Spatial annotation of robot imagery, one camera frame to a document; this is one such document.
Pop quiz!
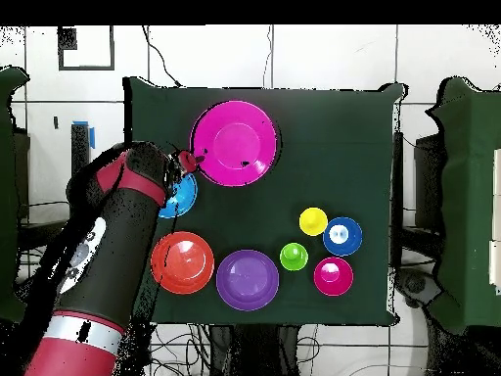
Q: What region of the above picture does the thin black floor cable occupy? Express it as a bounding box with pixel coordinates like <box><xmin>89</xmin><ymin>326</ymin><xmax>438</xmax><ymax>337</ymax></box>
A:
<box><xmin>141</xmin><ymin>24</ymin><xmax>185</xmax><ymax>88</ymax></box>

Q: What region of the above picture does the green cup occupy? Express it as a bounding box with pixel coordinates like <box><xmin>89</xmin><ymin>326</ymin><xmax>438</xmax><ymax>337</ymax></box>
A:
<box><xmin>279</xmin><ymin>242</ymin><xmax>309</xmax><ymax>272</ymax></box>

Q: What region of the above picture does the large pink bowl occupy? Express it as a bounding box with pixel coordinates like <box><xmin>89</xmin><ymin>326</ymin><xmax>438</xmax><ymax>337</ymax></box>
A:
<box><xmin>189</xmin><ymin>100</ymin><xmax>279</xmax><ymax>188</ymax></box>

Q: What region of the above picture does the small crimson bowl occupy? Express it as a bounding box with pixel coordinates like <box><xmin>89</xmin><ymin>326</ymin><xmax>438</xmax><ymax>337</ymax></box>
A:
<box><xmin>312</xmin><ymin>256</ymin><xmax>355</xmax><ymax>298</ymax></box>

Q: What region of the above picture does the green cloth covered table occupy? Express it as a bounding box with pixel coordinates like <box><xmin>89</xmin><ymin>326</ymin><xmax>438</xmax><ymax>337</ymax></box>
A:
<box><xmin>425</xmin><ymin>76</ymin><xmax>501</xmax><ymax>335</ymax></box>
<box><xmin>0</xmin><ymin>65</ymin><xmax>32</xmax><ymax>325</ymax></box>

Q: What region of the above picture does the black looped floor cable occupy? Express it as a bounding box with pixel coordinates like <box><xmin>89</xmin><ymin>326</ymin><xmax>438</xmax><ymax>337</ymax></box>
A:
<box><xmin>295</xmin><ymin>324</ymin><xmax>321</xmax><ymax>376</ymax></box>

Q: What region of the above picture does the dark green tablecloth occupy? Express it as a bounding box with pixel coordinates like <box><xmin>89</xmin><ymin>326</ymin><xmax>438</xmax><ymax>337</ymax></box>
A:
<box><xmin>123</xmin><ymin>76</ymin><xmax>405</xmax><ymax>329</ymax></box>

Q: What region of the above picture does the light blue bowl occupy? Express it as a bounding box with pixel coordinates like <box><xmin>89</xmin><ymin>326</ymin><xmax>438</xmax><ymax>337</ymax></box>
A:
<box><xmin>158</xmin><ymin>171</ymin><xmax>199</xmax><ymax>219</ymax></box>

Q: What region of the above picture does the small dark blue bowl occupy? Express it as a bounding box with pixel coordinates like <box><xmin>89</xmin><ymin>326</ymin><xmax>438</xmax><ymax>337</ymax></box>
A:
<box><xmin>322</xmin><ymin>216</ymin><xmax>364</xmax><ymax>258</ymax></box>

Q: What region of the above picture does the black caster base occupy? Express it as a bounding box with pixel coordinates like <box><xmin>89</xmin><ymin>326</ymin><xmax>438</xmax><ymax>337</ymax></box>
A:
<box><xmin>392</xmin><ymin>265</ymin><xmax>443</xmax><ymax>310</ymax></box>

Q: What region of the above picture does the yellow cup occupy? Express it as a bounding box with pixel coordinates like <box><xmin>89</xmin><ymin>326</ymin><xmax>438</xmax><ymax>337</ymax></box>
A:
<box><xmin>298</xmin><ymin>207</ymin><xmax>329</xmax><ymax>237</ymax></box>

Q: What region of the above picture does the purple bowl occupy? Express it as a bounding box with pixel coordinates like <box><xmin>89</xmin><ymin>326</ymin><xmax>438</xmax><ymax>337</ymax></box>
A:
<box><xmin>215</xmin><ymin>249</ymin><xmax>281</xmax><ymax>312</ymax></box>

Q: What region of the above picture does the black cable tangle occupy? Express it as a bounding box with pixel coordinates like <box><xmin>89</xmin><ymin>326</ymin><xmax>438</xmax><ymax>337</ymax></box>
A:
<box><xmin>150</xmin><ymin>323</ymin><xmax>212</xmax><ymax>376</ymax></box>

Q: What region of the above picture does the blue tape strip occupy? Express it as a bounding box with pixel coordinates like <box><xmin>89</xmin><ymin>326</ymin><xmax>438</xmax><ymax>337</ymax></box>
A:
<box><xmin>71</xmin><ymin>119</ymin><xmax>97</xmax><ymax>151</ymax></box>

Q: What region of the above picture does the large orange bowl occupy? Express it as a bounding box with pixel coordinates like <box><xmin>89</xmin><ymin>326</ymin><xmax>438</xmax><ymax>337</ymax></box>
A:
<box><xmin>151</xmin><ymin>230</ymin><xmax>215</xmax><ymax>296</ymax></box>

